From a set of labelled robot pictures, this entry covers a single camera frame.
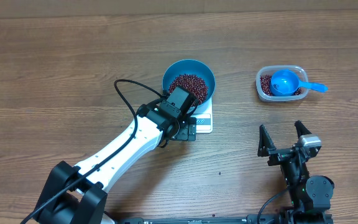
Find blue plastic measuring scoop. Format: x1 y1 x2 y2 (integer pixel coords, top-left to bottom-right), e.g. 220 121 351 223
270 70 328 96

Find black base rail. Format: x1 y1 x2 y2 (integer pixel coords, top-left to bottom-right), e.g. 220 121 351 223
110 213 334 224

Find red beans in bowl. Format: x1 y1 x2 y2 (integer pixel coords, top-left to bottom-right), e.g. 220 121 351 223
168 74 209 104

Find white kitchen scale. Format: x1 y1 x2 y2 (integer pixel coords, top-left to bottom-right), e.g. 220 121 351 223
192 98 213 134

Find clear plastic container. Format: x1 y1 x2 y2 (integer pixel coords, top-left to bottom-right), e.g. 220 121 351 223
255 65 309 103

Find blue metal bowl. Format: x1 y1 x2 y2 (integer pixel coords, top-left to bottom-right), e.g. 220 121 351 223
162 59 216 114

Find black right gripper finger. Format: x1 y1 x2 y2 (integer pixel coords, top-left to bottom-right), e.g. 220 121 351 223
294 120 312 137
257 124 276 157

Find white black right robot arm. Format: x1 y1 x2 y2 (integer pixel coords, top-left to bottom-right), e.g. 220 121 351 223
255 120 334 224

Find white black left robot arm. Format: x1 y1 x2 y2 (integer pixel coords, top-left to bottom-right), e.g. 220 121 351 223
30 86 196 224

